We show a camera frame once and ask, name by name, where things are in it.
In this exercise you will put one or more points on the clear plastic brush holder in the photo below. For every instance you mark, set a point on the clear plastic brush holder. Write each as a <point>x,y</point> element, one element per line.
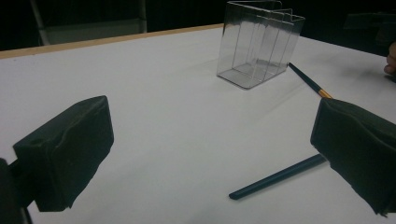
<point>246,77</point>

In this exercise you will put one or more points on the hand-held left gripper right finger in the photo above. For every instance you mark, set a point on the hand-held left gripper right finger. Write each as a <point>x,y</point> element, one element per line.
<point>358,146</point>

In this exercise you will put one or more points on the white table sheet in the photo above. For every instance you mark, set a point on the white table sheet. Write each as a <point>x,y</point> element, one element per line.
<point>155,93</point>

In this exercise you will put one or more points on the black paintbrush with gold ferrule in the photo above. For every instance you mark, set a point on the black paintbrush with gold ferrule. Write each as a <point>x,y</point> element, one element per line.
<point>306,79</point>

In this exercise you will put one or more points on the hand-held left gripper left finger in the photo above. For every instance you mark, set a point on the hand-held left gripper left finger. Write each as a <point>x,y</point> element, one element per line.
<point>68,149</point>

